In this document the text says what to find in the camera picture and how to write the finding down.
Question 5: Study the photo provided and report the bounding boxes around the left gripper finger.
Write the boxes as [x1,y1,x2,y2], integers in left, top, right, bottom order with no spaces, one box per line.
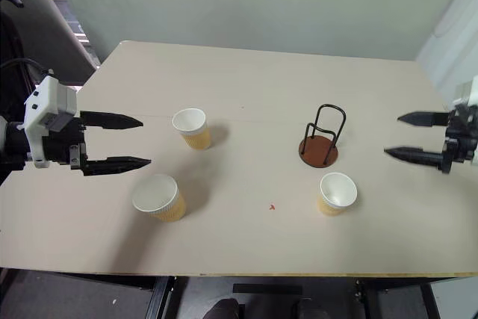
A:
[83,156,152,178]
[81,110,145,131]

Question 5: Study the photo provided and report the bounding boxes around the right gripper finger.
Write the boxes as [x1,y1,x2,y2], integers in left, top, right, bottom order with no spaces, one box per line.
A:
[397,110,451,128]
[383,145,446,169]

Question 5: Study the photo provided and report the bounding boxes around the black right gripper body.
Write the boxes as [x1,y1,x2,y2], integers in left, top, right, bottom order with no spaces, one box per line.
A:
[441,103,478,175]

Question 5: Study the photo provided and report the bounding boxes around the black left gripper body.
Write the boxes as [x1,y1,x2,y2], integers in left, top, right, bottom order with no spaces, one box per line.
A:
[41,111,90,176]

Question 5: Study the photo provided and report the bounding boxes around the yellow ribbed paper cup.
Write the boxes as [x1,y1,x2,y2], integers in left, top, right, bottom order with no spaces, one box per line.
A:
[317,172,359,218]
[171,108,211,151]
[131,173,187,224]

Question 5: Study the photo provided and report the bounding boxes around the black background equipment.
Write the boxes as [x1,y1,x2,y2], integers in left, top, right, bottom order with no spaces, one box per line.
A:
[0,0,30,118]

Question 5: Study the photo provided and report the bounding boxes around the dark rounded shape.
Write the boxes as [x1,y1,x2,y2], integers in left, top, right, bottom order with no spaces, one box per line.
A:
[204,297,244,319]

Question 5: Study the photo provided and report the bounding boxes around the flat black bar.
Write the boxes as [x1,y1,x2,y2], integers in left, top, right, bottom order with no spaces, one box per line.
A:
[232,283,303,295]

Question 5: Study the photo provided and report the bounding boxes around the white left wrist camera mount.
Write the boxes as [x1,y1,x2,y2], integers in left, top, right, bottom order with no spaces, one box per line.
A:
[22,75,78,169]

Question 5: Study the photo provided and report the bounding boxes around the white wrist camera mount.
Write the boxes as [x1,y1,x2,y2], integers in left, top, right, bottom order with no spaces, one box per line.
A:
[22,75,78,169]
[452,75,478,108]

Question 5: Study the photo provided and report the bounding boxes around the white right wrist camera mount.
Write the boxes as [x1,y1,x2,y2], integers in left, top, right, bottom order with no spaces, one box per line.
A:
[452,75,478,108]

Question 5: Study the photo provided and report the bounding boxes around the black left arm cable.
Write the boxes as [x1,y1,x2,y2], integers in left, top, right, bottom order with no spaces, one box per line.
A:
[0,57,55,81]

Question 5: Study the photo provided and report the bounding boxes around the black wire cup holder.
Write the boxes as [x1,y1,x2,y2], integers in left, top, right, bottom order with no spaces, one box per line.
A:
[297,103,347,168]

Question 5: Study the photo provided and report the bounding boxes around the black table frame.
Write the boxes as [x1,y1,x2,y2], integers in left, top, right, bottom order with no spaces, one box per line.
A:
[55,272,462,319]

